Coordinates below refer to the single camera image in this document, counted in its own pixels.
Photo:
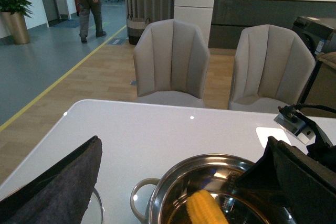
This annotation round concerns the other arm black gripper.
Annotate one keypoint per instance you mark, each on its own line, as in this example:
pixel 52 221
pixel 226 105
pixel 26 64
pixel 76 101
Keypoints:
pixel 287 177

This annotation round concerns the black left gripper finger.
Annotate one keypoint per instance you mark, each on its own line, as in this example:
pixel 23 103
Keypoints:
pixel 61 194

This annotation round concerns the glass pot lid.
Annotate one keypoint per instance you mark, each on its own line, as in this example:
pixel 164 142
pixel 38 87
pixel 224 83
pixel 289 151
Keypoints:
pixel 96 208

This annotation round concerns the yellow corn cob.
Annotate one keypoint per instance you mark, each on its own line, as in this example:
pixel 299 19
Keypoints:
pixel 203 208

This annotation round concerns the stainless steel pot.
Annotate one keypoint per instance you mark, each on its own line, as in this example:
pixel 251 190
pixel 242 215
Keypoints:
pixel 215 173

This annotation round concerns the beige right dining chair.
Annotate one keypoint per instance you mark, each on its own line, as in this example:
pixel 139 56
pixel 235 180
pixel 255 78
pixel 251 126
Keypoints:
pixel 272 66

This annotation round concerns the beige dining chair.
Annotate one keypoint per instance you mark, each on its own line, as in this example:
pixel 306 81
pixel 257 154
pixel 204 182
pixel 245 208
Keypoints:
pixel 272 66
pixel 171 62

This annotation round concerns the black washing machine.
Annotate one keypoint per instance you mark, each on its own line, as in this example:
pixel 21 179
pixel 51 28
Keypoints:
pixel 317 33

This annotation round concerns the beige left dining chair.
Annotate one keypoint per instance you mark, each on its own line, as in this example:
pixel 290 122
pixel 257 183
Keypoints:
pixel 171 62

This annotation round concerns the grey kitchen counter cabinet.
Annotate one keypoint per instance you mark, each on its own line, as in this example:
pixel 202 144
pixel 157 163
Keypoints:
pixel 230 17

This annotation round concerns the woven laundry basket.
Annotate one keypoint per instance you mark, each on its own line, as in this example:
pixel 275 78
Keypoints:
pixel 135 28

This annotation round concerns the green potted plant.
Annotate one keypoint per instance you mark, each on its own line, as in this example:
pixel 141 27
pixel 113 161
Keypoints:
pixel 13 12

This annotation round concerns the red bin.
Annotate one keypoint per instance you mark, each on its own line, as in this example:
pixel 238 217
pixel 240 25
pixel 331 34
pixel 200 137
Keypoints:
pixel 77 7

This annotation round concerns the walking person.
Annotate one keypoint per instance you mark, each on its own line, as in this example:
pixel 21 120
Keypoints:
pixel 87 7

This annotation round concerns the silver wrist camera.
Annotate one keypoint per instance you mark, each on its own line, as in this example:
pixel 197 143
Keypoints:
pixel 295 123

